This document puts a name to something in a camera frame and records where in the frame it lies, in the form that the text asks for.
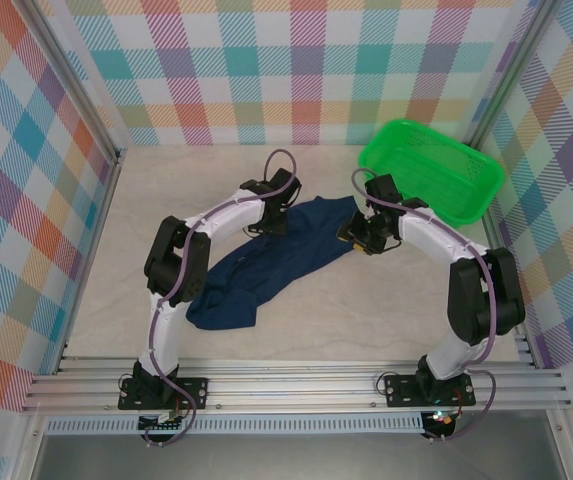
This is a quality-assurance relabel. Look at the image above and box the navy blue t-shirt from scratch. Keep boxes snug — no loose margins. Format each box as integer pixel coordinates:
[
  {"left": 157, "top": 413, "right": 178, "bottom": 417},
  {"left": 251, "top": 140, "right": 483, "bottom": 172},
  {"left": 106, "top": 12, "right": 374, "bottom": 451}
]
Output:
[{"left": 185, "top": 195, "right": 360, "bottom": 332}]

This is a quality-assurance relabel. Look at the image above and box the green plastic mesh basket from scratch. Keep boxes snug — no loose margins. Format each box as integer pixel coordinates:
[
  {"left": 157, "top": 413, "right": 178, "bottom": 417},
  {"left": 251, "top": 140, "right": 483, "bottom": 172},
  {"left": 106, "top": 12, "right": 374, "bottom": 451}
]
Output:
[{"left": 357, "top": 118, "right": 506, "bottom": 231}]

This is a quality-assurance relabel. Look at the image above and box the small controller board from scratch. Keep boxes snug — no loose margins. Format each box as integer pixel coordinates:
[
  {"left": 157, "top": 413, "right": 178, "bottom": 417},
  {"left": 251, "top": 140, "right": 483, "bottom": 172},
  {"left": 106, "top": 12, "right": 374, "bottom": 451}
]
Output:
[
  {"left": 138, "top": 412, "right": 187, "bottom": 432},
  {"left": 425, "top": 409, "right": 460, "bottom": 429}
]

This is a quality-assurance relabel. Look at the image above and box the aluminium side rail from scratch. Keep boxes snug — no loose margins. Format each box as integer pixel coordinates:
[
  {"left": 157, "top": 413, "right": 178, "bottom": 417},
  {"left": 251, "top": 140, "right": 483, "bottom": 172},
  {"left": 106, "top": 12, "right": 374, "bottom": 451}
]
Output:
[
  {"left": 480, "top": 209, "right": 537, "bottom": 369},
  {"left": 53, "top": 152, "right": 125, "bottom": 374}
]

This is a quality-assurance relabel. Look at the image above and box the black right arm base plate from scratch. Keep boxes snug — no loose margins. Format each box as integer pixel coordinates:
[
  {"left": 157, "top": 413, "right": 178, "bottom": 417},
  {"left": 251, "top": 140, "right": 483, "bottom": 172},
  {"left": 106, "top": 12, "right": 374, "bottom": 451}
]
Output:
[{"left": 383, "top": 372, "right": 477, "bottom": 409}]

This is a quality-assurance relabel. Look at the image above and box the aluminium mounting rail frame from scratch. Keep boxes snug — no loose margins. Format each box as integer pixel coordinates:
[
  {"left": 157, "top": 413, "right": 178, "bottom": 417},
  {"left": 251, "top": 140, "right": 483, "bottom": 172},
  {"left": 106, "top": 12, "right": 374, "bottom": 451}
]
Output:
[{"left": 20, "top": 352, "right": 573, "bottom": 414}]

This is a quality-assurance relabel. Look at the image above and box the white slotted cable duct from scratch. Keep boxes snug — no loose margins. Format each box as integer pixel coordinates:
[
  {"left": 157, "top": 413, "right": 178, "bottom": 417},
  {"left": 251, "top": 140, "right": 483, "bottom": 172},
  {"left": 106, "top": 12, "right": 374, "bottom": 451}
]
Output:
[{"left": 45, "top": 412, "right": 425, "bottom": 435}]

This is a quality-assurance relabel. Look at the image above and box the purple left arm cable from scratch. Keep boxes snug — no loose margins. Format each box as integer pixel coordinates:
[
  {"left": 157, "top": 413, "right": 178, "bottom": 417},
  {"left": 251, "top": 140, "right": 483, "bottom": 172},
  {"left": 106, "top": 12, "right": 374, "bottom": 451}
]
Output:
[{"left": 143, "top": 148, "right": 298, "bottom": 449}]

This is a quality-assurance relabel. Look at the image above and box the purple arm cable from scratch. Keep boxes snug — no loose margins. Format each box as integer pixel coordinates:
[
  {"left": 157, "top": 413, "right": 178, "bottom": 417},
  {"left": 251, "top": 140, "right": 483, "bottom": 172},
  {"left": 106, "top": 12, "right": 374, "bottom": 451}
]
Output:
[
  {"left": 350, "top": 167, "right": 498, "bottom": 444},
  {"left": 143, "top": 148, "right": 298, "bottom": 449}
]

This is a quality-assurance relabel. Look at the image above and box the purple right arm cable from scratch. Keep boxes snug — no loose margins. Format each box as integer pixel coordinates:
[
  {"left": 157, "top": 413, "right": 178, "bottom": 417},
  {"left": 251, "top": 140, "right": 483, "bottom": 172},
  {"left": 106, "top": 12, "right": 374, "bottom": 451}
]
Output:
[{"left": 350, "top": 167, "right": 498, "bottom": 444}]

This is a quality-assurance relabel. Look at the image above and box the aluminium corner post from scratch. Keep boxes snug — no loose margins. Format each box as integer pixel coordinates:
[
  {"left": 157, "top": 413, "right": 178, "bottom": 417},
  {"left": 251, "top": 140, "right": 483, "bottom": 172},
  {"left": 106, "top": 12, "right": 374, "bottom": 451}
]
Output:
[
  {"left": 25, "top": 0, "right": 127, "bottom": 164},
  {"left": 465, "top": 0, "right": 560, "bottom": 146}
]

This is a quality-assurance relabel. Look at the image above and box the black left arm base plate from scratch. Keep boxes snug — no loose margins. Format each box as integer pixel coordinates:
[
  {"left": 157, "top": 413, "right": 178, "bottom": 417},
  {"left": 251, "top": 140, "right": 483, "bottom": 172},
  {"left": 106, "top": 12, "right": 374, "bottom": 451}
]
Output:
[{"left": 117, "top": 375, "right": 211, "bottom": 412}]

